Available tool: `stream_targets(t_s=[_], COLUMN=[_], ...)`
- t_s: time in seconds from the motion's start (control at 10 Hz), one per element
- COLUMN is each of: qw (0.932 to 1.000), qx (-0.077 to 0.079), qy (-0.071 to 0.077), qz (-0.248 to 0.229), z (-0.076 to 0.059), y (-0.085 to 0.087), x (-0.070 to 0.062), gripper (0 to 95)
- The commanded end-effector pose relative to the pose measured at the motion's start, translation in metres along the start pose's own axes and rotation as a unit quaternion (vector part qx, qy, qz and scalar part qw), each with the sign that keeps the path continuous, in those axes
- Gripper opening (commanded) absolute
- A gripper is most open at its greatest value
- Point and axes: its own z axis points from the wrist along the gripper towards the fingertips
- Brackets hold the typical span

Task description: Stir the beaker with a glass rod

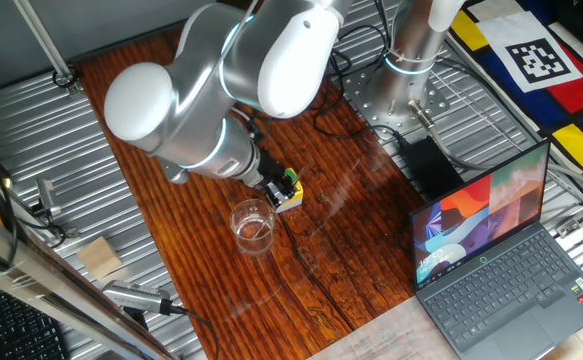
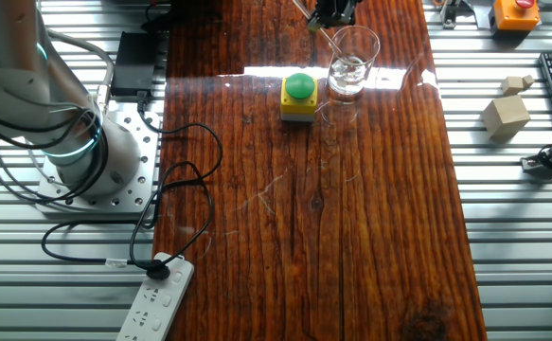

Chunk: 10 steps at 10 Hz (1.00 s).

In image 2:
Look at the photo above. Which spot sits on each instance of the grey metal clamp bracket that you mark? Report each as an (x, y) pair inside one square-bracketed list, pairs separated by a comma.
[(540, 166)]

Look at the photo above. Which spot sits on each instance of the large wooden cube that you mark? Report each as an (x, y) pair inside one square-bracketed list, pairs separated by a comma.
[(505, 117)]

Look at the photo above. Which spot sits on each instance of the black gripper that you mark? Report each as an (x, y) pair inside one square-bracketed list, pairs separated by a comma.
[(337, 7)]

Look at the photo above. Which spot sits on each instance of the clear glass stirring rod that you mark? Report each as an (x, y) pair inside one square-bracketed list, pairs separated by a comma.
[(331, 40)]

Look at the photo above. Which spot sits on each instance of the black power adapter brick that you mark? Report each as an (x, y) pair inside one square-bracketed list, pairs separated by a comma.
[(133, 64)]

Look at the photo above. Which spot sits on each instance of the yellow box green push button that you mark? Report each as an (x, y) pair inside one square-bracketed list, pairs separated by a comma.
[(299, 97)]

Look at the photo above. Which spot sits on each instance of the orange box red stop button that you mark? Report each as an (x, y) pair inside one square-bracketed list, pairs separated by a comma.
[(516, 16)]

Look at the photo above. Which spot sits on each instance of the clear glass beaker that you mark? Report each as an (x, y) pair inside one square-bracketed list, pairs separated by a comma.
[(351, 71)]

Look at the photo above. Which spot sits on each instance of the perforated aluminium base plate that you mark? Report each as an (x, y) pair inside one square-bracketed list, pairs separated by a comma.
[(136, 128)]

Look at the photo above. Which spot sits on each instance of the white power strip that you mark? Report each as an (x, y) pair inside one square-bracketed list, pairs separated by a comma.
[(154, 303)]

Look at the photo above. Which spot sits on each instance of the small wooden cube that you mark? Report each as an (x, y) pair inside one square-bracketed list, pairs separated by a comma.
[(511, 86)]

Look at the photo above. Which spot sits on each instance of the tiny wooden cube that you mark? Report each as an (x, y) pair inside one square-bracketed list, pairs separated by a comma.
[(528, 81)]

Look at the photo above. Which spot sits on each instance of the silver metal bracket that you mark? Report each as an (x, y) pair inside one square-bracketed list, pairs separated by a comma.
[(450, 12)]

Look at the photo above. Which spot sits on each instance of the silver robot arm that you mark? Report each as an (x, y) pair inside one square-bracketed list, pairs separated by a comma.
[(20, 71)]

